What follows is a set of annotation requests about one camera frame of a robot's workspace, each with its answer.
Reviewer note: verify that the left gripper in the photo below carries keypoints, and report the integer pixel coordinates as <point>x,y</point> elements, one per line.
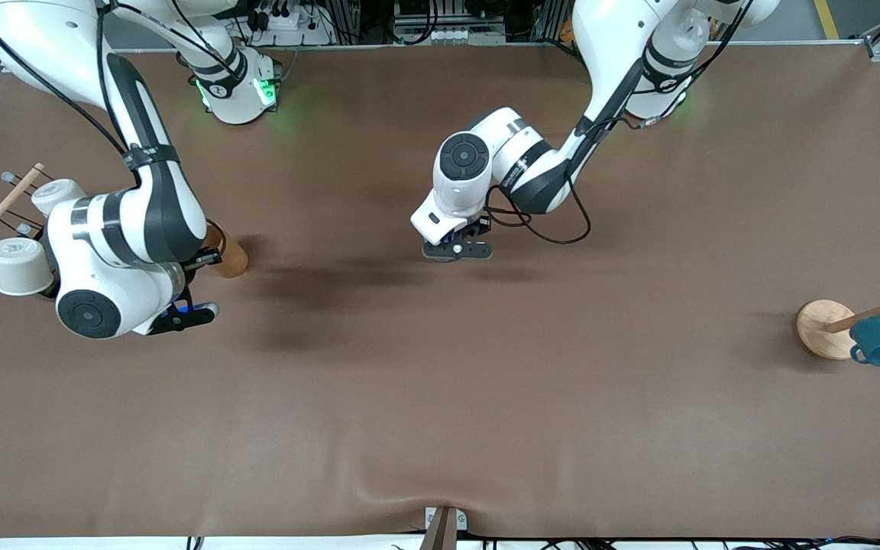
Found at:
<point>480,226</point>

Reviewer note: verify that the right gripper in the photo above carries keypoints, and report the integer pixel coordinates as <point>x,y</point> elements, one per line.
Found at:
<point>200,260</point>

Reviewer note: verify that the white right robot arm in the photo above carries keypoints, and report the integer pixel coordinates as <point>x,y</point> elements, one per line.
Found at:
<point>127,229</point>

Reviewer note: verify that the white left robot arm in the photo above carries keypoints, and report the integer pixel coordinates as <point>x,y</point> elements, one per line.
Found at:
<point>532,168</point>

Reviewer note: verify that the white cup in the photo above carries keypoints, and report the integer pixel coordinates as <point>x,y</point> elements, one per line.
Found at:
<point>58,195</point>
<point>20,267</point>

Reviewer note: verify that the brown cork cylinder holder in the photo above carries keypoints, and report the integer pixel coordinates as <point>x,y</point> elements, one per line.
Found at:
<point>232,260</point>

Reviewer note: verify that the brown table cloth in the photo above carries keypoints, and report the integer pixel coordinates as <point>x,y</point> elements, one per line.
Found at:
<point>440,382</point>

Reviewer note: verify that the white connector block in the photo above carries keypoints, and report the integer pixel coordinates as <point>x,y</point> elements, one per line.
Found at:
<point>448,35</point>

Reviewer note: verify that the pile of bread rolls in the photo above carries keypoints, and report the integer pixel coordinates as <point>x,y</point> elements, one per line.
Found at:
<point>566,32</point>

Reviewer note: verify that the white power strip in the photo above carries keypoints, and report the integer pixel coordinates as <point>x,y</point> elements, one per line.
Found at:
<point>287,21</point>

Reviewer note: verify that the wooden mug tree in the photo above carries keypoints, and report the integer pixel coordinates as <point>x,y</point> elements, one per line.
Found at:
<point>822,328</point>

